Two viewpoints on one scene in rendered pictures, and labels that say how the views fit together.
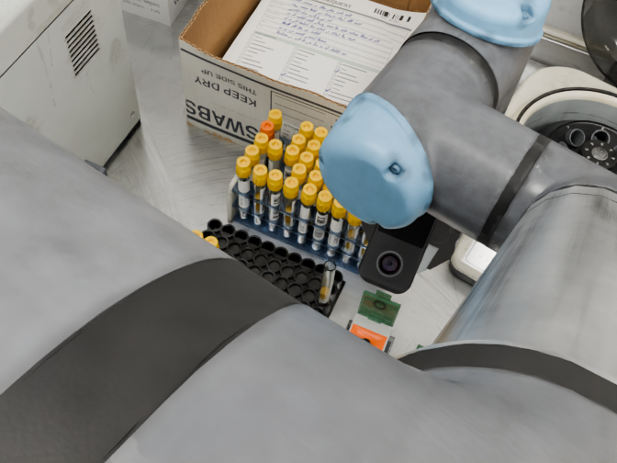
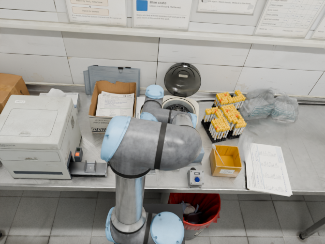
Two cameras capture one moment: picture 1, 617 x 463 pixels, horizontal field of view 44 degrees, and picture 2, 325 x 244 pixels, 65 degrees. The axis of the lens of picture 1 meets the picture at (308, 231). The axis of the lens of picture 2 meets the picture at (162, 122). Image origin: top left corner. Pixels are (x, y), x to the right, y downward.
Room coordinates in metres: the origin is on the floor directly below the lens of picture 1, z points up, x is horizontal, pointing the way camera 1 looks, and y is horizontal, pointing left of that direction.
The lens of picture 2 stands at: (-0.33, 0.19, 2.04)
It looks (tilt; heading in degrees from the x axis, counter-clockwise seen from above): 49 degrees down; 335
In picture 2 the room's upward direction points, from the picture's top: 7 degrees clockwise
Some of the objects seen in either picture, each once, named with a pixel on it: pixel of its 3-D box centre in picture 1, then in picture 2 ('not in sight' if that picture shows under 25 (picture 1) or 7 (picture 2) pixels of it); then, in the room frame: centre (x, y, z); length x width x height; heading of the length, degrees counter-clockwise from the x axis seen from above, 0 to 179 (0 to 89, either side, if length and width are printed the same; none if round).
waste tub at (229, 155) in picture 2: not in sight; (225, 160); (0.22, -0.45, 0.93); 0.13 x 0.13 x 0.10; 70
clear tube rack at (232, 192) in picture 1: (324, 208); not in sight; (0.50, -0.01, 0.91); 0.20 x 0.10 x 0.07; 72
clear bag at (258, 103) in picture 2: not in sight; (258, 99); (0.55, -0.86, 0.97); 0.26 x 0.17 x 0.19; 88
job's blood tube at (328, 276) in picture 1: (325, 288); not in sight; (0.39, -0.03, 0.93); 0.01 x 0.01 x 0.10
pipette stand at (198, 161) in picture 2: not in sight; (192, 155); (0.30, -0.30, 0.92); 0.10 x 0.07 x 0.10; 79
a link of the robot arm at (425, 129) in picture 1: (428, 145); (154, 116); (0.31, -0.07, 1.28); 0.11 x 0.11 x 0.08; 63
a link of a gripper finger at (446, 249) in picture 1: (431, 236); not in sight; (0.38, -0.11, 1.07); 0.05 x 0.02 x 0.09; 73
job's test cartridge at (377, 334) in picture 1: (362, 351); not in sight; (0.33, -0.07, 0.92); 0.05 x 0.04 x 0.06; 164
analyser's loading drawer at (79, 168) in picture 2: not in sight; (85, 167); (0.39, 0.24, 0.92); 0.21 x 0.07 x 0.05; 72
